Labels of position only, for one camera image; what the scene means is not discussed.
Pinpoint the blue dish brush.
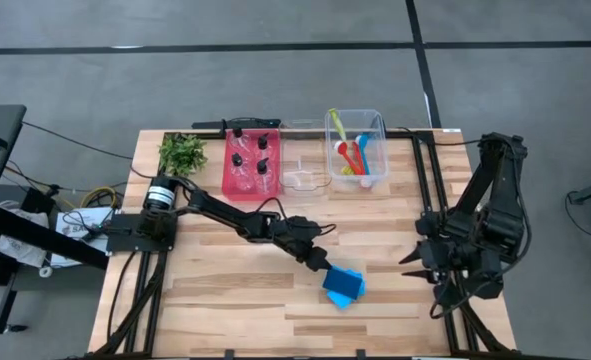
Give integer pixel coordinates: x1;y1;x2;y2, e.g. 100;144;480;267
356;132;375;190

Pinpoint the clear pump bottle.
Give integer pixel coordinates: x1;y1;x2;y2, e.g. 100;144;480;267
251;157;279;197
226;152;251;192
253;132;277;159
228;126;249;152

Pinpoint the black aluminium table frame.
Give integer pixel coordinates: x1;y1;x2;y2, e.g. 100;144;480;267
88;127;519;360

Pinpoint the black frame cable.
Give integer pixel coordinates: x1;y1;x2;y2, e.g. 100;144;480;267
105;248;141;344

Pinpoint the large clear plastic bin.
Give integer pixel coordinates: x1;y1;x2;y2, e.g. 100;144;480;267
323;108;391;185

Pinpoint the black floor cable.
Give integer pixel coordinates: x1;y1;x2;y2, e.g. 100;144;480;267
21;121;149;180
562;193;591;251

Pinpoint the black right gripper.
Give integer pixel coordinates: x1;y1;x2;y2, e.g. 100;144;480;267
398;238;469;286

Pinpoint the yellow cable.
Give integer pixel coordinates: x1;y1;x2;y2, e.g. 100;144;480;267
78;186;120;210

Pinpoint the black desk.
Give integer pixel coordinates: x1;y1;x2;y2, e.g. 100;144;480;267
0;103;110;336

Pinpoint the red plastic tray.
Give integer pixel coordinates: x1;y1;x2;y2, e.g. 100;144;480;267
222;128;282;202

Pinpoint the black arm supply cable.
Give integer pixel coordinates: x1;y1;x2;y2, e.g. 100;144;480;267
396;126;482;148

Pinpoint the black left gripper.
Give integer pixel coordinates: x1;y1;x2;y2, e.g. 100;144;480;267
269;215;334;272

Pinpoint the white printed bag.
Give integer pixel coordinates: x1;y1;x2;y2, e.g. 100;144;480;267
49;207;112;269

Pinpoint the green dish brush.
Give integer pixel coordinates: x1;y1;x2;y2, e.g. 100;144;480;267
326;107;357;177

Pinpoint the blue sponge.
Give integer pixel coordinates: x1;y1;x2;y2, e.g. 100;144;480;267
322;264;366;301
326;269;368;310

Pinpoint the black power strip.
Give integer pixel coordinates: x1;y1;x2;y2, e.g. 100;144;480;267
191;117;282;131

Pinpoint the red spoon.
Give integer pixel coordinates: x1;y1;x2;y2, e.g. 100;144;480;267
350;141;368;176

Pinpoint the green plant in white pot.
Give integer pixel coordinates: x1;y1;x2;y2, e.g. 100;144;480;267
157;131;209;177

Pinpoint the small clear plastic bin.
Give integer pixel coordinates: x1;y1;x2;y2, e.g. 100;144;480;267
278;118;333;195

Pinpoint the red dish brush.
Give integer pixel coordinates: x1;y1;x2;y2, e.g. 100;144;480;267
333;140;364;177

